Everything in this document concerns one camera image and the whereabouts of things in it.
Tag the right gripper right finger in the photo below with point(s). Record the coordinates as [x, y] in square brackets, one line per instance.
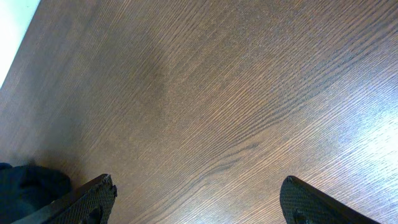
[302, 203]

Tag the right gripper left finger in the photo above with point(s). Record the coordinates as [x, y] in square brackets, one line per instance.
[90, 203]

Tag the black t-shirt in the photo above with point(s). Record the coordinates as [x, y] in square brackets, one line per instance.
[26, 189]

